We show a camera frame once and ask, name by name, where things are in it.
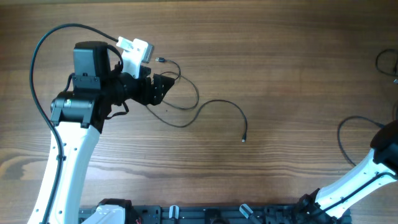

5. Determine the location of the black cable bundle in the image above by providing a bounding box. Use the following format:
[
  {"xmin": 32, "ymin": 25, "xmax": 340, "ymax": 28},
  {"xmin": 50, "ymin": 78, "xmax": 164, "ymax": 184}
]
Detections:
[{"xmin": 145, "ymin": 57, "xmax": 249, "ymax": 144}]

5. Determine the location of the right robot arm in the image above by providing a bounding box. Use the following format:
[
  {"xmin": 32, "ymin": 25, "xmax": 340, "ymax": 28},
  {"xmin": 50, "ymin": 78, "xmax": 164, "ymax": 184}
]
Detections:
[{"xmin": 294, "ymin": 120, "xmax": 397, "ymax": 223}]

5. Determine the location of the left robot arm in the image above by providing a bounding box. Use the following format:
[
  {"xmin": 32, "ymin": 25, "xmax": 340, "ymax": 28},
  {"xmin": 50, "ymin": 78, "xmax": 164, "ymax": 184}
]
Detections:
[{"xmin": 29, "ymin": 37, "xmax": 174, "ymax": 223}]

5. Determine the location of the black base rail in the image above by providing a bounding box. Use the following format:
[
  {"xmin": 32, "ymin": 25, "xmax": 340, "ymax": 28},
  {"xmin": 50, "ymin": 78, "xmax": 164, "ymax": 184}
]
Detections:
[{"xmin": 78, "ymin": 204, "xmax": 353, "ymax": 224}]

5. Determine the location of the right camera cable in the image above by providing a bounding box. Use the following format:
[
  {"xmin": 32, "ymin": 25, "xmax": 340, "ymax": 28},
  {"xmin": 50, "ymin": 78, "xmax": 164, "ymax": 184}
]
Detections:
[{"xmin": 310, "ymin": 172, "xmax": 398, "ymax": 218}]

